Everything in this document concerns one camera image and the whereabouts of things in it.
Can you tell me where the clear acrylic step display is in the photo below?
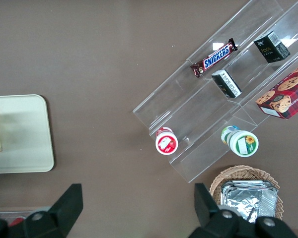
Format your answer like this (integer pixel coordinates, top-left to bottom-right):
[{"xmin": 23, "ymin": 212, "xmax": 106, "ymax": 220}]
[{"xmin": 132, "ymin": 0, "xmax": 298, "ymax": 184}]

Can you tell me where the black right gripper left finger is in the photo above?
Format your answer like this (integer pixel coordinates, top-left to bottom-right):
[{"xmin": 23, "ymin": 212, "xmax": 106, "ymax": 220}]
[{"xmin": 8, "ymin": 183, "xmax": 84, "ymax": 238}]

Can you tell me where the red cola bottle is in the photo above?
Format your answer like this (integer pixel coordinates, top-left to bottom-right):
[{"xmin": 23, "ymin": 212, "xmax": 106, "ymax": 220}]
[{"xmin": 9, "ymin": 217, "xmax": 25, "ymax": 227}]

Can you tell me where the light tan wicker basket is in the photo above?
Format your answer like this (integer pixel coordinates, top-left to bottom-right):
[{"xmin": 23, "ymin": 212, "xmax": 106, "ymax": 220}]
[{"xmin": 209, "ymin": 165, "xmax": 284, "ymax": 222}]

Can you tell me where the red cookie box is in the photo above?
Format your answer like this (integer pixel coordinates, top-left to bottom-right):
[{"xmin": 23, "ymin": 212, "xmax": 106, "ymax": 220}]
[{"xmin": 255, "ymin": 59, "xmax": 298, "ymax": 120}]

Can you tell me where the beige plastic tray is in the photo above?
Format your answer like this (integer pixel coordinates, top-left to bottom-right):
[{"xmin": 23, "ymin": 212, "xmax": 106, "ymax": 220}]
[{"xmin": 0, "ymin": 94, "xmax": 55, "ymax": 175}]

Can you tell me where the Snickers chocolate bar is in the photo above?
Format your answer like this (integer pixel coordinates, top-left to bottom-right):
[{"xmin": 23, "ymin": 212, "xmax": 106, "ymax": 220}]
[{"xmin": 190, "ymin": 37, "xmax": 239, "ymax": 79}]

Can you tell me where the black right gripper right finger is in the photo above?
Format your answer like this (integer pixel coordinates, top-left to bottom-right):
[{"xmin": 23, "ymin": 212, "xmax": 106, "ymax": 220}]
[{"xmin": 188, "ymin": 183, "xmax": 297, "ymax": 238}]

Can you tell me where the red lid yogurt cup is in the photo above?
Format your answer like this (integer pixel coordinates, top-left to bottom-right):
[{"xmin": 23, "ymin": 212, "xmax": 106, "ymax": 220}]
[{"xmin": 155, "ymin": 126, "xmax": 179, "ymax": 156}]

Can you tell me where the small black carton box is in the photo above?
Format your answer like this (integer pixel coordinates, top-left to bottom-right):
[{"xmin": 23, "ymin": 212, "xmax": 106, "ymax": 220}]
[
  {"xmin": 211, "ymin": 69, "xmax": 242, "ymax": 99},
  {"xmin": 253, "ymin": 30, "xmax": 291, "ymax": 64}
]

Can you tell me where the silver foil tray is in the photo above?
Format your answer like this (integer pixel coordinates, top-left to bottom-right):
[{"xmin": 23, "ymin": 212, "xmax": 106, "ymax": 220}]
[{"xmin": 220, "ymin": 180, "xmax": 279, "ymax": 224}]

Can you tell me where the green lid yogurt cup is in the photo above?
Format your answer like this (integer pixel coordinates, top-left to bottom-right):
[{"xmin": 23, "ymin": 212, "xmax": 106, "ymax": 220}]
[{"xmin": 221, "ymin": 125, "xmax": 260, "ymax": 158}]

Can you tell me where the clear acrylic bottle rack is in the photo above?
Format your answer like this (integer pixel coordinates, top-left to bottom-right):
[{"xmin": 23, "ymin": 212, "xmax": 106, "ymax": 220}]
[{"xmin": 0, "ymin": 210, "xmax": 50, "ymax": 225}]

